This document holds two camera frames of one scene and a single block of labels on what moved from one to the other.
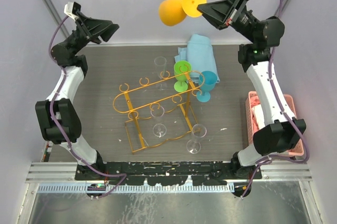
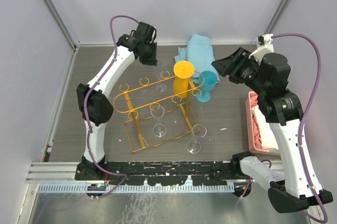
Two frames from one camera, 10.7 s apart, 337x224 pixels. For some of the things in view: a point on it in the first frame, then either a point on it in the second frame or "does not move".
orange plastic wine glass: (174, 11) → (182, 70)
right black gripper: (218, 13) → (231, 64)
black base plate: (168, 173) does not move
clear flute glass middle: (159, 129) does not move
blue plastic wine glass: (207, 80) does not move
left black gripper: (94, 27) → (152, 60)
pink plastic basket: (251, 99) does not move
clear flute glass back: (160, 62) does not move
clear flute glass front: (198, 131) does not move
